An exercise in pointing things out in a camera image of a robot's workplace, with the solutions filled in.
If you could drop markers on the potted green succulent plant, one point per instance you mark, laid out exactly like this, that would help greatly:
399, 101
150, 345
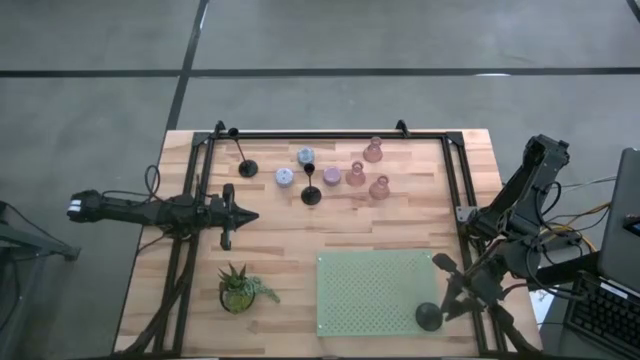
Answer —
237, 295

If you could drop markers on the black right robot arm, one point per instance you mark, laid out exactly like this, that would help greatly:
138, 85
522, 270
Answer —
542, 190

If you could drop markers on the grey laptop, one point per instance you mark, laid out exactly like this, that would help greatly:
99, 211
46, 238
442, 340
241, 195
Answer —
620, 225

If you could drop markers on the small black power box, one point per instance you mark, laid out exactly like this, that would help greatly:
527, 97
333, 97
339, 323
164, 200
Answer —
562, 242

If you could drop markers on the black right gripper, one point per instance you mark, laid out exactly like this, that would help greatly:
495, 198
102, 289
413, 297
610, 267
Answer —
475, 290

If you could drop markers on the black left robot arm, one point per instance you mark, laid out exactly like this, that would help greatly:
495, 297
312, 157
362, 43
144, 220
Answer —
130, 210

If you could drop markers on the black aluminium table frame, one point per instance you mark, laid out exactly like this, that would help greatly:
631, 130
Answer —
325, 135

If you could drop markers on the pink ribbed glass candle holder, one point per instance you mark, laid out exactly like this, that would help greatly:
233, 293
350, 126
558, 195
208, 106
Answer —
379, 190
355, 177
373, 152

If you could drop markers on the silver metal corner bracket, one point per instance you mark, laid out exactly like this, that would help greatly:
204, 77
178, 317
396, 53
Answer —
464, 214

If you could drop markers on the grey metal stand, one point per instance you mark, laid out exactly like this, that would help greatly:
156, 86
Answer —
30, 240

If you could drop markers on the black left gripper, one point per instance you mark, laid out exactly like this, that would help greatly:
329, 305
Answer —
227, 220

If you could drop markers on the black keyboard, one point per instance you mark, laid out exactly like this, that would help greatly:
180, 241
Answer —
605, 315

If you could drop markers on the green perforated metal shelf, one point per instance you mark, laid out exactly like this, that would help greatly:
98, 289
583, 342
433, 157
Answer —
370, 295

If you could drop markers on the white paper sheet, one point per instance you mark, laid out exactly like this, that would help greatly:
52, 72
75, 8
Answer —
540, 305

